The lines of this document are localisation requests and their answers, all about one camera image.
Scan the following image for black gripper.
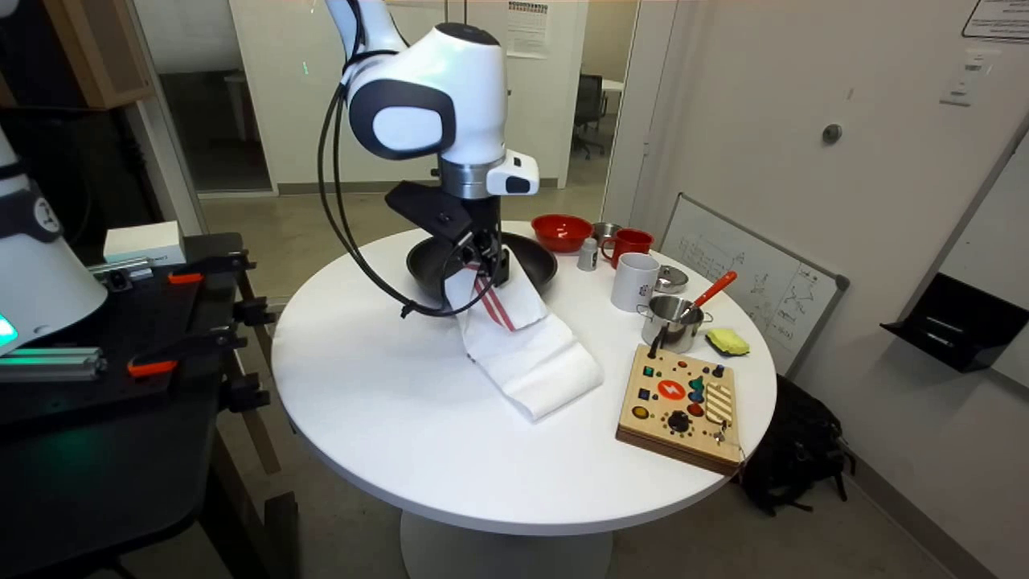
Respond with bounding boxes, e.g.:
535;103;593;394
452;194;516;290

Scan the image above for black frying pan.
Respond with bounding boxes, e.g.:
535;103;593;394
404;231;563;320

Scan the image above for white red-striped dish cloth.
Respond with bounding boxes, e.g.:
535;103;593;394
442;260;606;426

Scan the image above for red bowl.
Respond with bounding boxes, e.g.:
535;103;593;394
531;212;594;256

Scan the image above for white mug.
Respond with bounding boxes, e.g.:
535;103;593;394
612;251;659;316

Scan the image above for red mug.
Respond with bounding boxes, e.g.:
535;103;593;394
600;225;657;269

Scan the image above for white door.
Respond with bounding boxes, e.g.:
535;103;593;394
460;0;594;219

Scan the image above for small silver metal cup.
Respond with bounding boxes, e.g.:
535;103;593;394
652;263;693;299

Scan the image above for small metal saucepan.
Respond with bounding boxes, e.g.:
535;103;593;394
640;294;716;361

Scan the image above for wooden busy board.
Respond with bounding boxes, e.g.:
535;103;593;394
614;345;749;475

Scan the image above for black cart clamp knob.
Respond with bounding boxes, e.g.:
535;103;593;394
218;374;269;416
227;295;277;330

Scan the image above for white paper notice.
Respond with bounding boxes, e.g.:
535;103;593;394
502;0;556;62

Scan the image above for yellow green sponge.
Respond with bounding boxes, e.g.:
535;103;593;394
701;324;753;361

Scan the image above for leaning whiteboard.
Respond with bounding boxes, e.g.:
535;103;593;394
657;189;853;379

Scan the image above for white cardboard box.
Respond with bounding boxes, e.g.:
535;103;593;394
100;219;189;269

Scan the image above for black backpack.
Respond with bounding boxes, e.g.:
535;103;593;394
735;374;859;517

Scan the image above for black robot cart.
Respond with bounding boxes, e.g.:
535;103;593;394
0;227;303;579

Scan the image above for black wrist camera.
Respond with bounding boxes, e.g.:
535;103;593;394
383;180;475;249

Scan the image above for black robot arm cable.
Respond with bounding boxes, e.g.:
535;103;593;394
316;78;493;321

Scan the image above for orange-handled kitchen utensil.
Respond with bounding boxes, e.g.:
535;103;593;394
673;267;744;330

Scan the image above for orange-handled black bar clamp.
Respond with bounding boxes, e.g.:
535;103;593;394
125;324;250;382
90;251;262;294

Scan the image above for silver aluminium rail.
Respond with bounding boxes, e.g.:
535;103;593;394
0;345;105;387

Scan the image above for wooden wall cabinet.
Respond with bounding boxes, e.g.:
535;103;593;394
42;0;158;113

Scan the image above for black wall tray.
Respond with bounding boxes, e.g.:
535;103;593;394
881;269;1029;377

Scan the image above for small paper wall label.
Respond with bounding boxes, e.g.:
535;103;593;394
935;52;989;113

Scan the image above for framed wall sign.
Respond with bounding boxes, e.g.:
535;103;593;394
958;0;1029;45

